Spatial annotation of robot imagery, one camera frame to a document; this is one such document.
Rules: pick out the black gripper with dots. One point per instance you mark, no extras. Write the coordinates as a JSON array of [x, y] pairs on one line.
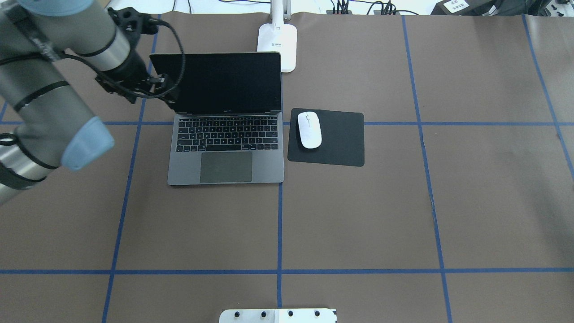
[[136, 68]]

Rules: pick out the grey laptop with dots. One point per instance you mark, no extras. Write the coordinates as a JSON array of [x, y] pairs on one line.
[[228, 124]]

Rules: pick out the white computer mouse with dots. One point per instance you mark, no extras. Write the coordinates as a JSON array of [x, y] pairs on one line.
[[309, 129]]

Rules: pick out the black mouse pad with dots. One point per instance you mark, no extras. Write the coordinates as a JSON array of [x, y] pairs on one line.
[[343, 139]]

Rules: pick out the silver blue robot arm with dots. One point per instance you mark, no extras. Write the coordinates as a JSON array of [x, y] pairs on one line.
[[58, 128]]

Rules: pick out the white desk lamp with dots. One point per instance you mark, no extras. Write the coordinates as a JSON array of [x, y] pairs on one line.
[[278, 36]]

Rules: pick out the black power adapter box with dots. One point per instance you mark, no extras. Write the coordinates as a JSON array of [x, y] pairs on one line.
[[462, 7]]

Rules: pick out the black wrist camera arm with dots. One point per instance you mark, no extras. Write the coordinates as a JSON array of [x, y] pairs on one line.
[[133, 24]]

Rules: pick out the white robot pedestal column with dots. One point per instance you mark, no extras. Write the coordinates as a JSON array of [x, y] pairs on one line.
[[279, 315]]

